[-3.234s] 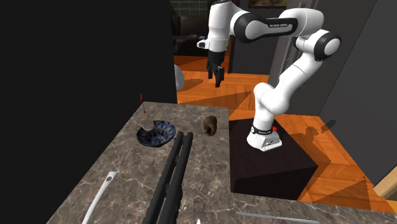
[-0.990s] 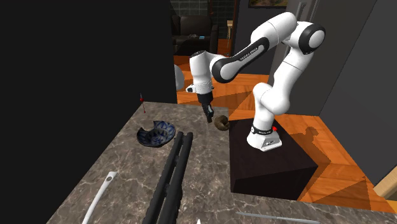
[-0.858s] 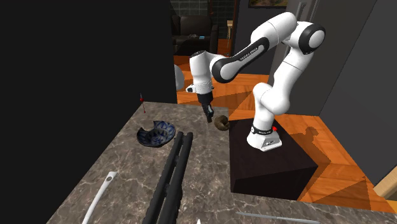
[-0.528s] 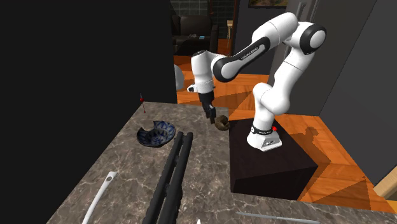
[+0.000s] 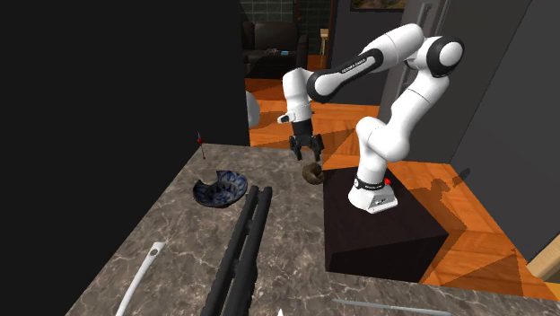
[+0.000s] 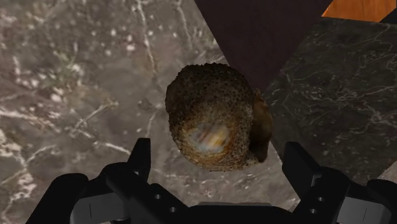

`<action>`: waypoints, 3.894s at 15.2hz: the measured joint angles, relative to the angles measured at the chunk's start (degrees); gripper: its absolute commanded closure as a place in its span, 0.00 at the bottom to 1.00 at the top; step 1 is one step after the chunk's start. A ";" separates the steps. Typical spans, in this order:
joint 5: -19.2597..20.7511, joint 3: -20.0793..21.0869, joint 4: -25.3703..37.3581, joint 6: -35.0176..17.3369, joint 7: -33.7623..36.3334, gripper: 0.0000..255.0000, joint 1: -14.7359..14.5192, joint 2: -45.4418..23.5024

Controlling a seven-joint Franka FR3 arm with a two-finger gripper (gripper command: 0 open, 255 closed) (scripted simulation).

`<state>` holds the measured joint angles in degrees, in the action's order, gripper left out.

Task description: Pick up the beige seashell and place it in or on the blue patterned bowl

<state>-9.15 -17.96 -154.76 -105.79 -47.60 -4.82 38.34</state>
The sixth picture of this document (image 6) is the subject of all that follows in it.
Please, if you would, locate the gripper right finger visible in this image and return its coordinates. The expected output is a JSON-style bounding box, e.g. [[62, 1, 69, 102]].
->
[[281, 141, 397, 224]]

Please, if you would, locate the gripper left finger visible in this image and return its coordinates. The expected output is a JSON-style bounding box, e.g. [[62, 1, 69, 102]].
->
[[25, 137, 190, 224]]

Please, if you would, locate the brown speckled round bread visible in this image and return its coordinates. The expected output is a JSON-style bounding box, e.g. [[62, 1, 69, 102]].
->
[[165, 62, 274, 172]]

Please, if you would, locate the dark robot stand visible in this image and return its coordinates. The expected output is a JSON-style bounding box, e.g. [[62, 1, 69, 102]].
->
[[193, 0, 334, 92]]

